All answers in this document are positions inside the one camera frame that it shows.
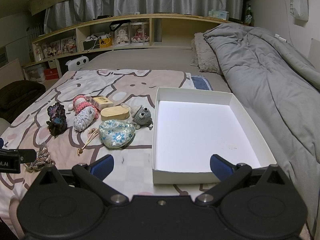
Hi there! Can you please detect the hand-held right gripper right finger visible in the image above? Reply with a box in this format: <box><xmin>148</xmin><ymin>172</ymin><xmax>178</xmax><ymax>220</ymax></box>
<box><xmin>196</xmin><ymin>154</ymin><xmax>293</xmax><ymax>206</ymax></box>

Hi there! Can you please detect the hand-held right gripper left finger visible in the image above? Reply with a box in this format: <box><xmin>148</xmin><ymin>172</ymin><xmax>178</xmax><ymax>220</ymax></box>
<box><xmin>32</xmin><ymin>154</ymin><xmax>129</xmax><ymax>207</ymax></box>

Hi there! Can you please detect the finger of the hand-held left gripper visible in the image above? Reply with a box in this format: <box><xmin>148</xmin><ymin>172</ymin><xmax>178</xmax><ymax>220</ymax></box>
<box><xmin>19</xmin><ymin>149</ymin><xmax>36</xmax><ymax>164</ymax></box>

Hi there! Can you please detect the braided cord bundle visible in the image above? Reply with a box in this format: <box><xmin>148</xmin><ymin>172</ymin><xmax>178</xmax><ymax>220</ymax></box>
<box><xmin>24</xmin><ymin>142</ymin><xmax>55</xmax><ymax>172</ymax></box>

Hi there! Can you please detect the floral drawstring pouch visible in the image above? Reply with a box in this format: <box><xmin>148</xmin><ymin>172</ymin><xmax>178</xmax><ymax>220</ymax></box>
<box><xmin>77</xmin><ymin>119</ymin><xmax>136</xmax><ymax>156</ymax></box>

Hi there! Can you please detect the white cardboard box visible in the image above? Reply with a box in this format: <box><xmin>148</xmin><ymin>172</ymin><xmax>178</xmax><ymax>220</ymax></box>
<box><xmin>151</xmin><ymin>87</ymin><xmax>277</xmax><ymax>185</ymax></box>

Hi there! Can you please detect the dark crochet piece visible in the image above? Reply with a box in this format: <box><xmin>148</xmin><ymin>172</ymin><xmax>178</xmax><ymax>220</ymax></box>
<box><xmin>46</xmin><ymin>102</ymin><xmax>68</xmax><ymax>137</ymax></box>

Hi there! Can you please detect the white knitted toy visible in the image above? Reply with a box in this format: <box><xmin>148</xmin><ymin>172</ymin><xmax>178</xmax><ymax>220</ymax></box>
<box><xmin>73</xmin><ymin>106</ymin><xmax>97</xmax><ymax>132</ymax></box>

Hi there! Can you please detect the oval wooden box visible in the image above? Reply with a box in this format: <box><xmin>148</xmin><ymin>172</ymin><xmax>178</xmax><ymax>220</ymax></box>
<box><xmin>100</xmin><ymin>106</ymin><xmax>130</xmax><ymax>121</ymax></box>

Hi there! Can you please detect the grey crochet toy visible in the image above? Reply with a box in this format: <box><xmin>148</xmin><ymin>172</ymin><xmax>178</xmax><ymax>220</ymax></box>
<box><xmin>121</xmin><ymin>103</ymin><xmax>153</xmax><ymax>131</ymax></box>

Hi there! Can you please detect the dark brown cushion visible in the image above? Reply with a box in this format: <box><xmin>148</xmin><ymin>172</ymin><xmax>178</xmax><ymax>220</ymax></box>
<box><xmin>0</xmin><ymin>80</ymin><xmax>46</xmax><ymax>124</ymax></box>

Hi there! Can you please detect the small tan carton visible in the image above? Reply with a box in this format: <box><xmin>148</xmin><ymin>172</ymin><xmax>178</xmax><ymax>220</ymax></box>
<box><xmin>91</xmin><ymin>95</ymin><xmax>114</xmax><ymax>111</ymax></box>

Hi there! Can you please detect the pink and white crochet toy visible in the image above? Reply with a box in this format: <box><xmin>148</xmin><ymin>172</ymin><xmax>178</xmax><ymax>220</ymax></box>
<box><xmin>67</xmin><ymin>95</ymin><xmax>101</xmax><ymax>116</ymax></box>

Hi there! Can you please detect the clear storage bin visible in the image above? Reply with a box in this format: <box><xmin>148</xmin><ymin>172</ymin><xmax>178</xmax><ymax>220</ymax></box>
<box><xmin>23</xmin><ymin>63</ymin><xmax>47</xmax><ymax>82</ymax></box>

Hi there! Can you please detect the red box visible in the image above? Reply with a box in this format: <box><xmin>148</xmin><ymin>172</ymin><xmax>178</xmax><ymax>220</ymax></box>
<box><xmin>44</xmin><ymin>68</ymin><xmax>61</xmax><ymax>81</ymax></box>

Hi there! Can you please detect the blue towel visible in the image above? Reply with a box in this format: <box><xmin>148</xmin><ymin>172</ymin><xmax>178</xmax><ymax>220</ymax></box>
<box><xmin>191</xmin><ymin>74</ymin><xmax>213</xmax><ymax>91</ymax></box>

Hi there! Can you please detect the printed blanket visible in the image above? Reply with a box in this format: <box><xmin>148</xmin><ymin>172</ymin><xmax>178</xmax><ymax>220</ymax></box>
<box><xmin>0</xmin><ymin>69</ymin><xmax>216</xmax><ymax>233</ymax></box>

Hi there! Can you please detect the grey duvet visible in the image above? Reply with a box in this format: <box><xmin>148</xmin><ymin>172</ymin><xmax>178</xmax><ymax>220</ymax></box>
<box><xmin>203</xmin><ymin>23</ymin><xmax>320</xmax><ymax>233</ymax></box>

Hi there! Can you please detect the figurine display box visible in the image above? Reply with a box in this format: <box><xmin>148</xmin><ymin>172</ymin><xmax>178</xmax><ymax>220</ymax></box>
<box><xmin>60</xmin><ymin>38</ymin><xmax>77</xmax><ymax>54</ymax></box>
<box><xmin>46</xmin><ymin>40</ymin><xmax>62</xmax><ymax>57</ymax></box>

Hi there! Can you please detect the bed with beige sheet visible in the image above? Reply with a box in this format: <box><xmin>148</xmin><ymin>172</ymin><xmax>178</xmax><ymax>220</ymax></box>
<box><xmin>86</xmin><ymin>47</ymin><xmax>233</xmax><ymax>93</ymax></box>

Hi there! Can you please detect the beige fuzzy pillow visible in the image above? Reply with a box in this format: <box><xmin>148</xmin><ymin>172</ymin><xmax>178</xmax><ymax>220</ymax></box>
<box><xmin>191</xmin><ymin>32</ymin><xmax>224</xmax><ymax>76</ymax></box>

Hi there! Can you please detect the black speaker box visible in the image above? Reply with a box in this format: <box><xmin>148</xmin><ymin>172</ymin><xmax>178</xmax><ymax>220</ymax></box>
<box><xmin>82</xmin><ymin>40</ymin><xmax>100</xmax><ymax>52</ymax></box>

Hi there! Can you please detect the white doll display case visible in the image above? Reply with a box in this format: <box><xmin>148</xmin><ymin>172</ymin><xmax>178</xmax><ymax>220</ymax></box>
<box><xmin>111</xmin><ymin>22</ymin><xmax>131</xmax><ymax>47</ymax></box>

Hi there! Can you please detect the pink doll display case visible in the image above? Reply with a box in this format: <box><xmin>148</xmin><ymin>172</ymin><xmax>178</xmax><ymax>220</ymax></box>
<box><xmin>130</xmin><ymin>22</ymin><xmax>151</xmax><ymax>46</ymax></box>

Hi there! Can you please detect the wooden headboard shelf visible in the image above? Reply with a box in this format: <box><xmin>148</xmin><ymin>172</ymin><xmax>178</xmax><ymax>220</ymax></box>
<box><xmin>22</xmin><ymin>13</ymin><xmax>244</xmax><ymax>82</ymax></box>

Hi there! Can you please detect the tissue box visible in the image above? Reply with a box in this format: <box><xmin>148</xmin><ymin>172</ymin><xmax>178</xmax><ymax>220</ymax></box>
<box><xmin>208</xmin><ymin>10</ymin><xmax>229</xmax><ymax>21</ymax></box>

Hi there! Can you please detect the green glass bottle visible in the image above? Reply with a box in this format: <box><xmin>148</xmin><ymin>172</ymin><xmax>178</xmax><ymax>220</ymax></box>
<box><xmin>243</xmin><ymin>3</ymin><xmax>253</xmax><ymax>27</ymax></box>

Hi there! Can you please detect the grey curtain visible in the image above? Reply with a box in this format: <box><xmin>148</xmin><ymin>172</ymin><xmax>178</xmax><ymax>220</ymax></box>
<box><xmin>43</xmin><ymin>0</ymin><xmax>244</xmax><ymax>34</ymax></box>

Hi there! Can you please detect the white hanging bag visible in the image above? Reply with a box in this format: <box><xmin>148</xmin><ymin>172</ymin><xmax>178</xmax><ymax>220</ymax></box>
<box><xmin>283</xmin><ymin>0</ymin><xmax>309</xmax><ymax>21</ymax></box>

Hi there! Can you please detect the black strap handle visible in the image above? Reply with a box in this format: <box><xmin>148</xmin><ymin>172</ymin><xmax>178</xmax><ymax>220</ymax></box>
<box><xmin>110</xmin><ymin>20</ymin><xmax>132</xmax><ymax>32</ymax></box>

